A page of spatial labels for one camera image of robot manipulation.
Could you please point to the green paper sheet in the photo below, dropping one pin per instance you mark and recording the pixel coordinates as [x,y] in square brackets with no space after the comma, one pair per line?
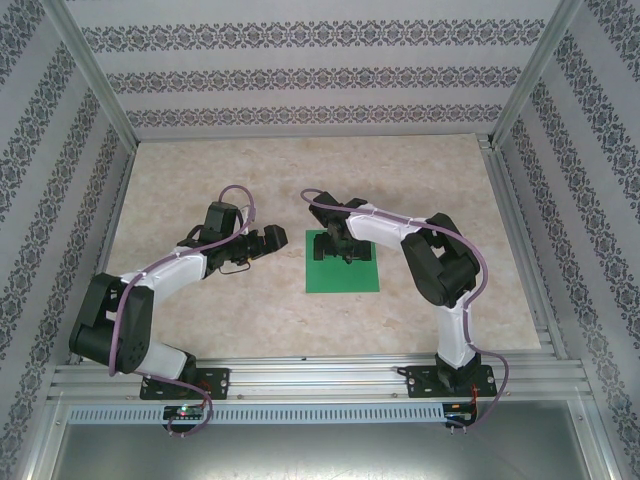
[340,277]

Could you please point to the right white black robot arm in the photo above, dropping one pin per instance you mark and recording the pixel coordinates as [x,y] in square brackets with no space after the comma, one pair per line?
[380,230]

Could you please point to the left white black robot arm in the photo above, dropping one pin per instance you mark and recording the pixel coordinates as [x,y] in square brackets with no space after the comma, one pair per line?
[170,275]

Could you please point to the grey sheet metal panel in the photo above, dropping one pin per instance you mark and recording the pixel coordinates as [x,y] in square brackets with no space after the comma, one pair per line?
[320,455]

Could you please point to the aluminium side rail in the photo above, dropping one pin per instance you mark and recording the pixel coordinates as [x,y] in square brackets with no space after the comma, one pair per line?
[509,200]
[117,200]

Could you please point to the long aluminium mounting rail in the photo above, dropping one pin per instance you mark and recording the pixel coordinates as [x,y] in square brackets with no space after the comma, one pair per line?
[310,380]

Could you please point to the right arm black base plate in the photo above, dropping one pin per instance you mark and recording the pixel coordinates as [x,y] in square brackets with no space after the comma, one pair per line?
[420,382]

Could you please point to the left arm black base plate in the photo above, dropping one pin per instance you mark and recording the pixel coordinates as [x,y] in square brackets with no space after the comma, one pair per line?
[215,382]

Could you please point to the aluminium frame post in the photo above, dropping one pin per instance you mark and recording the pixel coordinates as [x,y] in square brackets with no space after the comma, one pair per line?
[96,75]
[532,75]

